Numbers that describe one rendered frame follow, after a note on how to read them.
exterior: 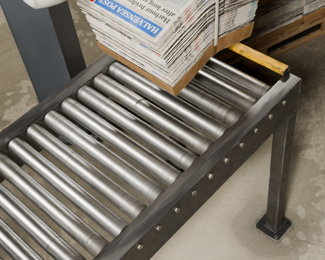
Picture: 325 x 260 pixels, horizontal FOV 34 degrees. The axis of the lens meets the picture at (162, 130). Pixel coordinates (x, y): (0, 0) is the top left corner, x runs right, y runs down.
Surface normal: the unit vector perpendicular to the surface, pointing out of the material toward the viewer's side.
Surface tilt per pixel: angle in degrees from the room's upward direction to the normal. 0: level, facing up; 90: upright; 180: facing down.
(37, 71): 90
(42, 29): 90
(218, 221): 0
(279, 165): 90
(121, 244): 0
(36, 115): 0
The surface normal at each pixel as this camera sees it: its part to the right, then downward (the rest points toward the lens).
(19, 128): -0.11, -0.65
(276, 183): -0.69, 0.57
